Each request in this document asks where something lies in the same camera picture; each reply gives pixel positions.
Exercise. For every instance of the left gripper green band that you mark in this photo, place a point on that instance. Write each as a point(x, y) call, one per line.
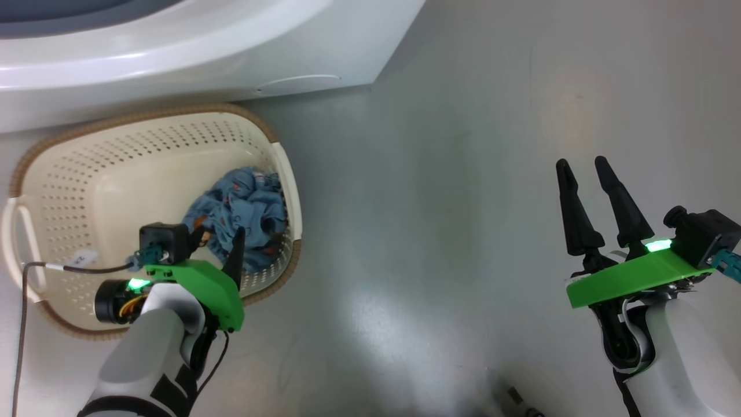
point(208, 284)

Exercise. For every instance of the white front-load washing machine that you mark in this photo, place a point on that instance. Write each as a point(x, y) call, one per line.
point(173, 63)

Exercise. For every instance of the cream perforated laundry basket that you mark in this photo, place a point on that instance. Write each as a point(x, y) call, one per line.
point(116, 191)

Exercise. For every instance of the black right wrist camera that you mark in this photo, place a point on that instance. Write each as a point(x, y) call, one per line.
point(709, 234)

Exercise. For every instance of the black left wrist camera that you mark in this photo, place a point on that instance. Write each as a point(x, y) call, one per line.
point(165, 243)

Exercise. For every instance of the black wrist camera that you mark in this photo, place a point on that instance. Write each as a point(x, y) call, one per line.
point(165, 243)
point(709, 234)

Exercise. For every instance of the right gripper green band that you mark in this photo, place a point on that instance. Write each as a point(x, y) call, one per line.
point(637, 278)

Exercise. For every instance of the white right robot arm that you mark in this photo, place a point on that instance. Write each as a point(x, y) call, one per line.
point(689, 359)

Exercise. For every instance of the blue printed garment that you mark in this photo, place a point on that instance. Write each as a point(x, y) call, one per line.
point(243, 202)

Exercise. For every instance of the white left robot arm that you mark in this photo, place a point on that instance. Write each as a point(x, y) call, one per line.
point(145, 359)

